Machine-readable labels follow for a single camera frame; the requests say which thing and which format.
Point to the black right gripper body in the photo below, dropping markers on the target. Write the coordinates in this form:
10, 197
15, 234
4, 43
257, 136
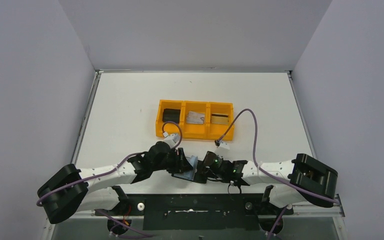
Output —
209, 172

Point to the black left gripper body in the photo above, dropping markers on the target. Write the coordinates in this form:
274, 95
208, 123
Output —
179, 162

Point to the black leather card holder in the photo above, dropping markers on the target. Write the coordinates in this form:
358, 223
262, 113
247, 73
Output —
192, 175

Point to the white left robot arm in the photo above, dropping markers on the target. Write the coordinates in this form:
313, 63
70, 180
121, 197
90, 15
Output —
64, 193

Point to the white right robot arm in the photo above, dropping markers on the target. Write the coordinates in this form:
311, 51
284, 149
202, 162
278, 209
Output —
301, 179

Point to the silver patterned card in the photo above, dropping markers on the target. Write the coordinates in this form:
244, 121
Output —
196, 118

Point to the black wallet in bin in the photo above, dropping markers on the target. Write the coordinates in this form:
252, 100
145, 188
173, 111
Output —
171, 115

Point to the yellow three-compartment bin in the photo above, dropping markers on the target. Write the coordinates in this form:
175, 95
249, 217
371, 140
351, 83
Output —
207, 131

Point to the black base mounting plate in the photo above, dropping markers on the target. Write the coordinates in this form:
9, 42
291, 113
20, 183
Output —
201, 211

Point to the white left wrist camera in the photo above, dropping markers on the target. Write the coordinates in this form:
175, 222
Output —
173, 139

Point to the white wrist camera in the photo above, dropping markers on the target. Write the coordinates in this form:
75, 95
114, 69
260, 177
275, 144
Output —
222, 148
173, 139

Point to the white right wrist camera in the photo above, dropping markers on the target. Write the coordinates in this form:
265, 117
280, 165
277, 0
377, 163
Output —
222, 148

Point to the aluminium left side rail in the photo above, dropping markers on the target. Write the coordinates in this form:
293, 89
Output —
85, 118

